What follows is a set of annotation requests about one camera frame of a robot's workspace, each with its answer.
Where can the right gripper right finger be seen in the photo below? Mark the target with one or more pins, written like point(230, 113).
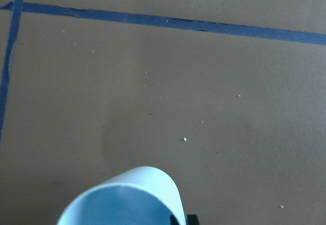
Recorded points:
point(192, 219)

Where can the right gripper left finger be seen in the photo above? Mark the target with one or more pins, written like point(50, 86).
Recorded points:
point(173, 220)

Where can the light blue cup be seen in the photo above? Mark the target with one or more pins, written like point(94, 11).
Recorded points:
point(142, 195)

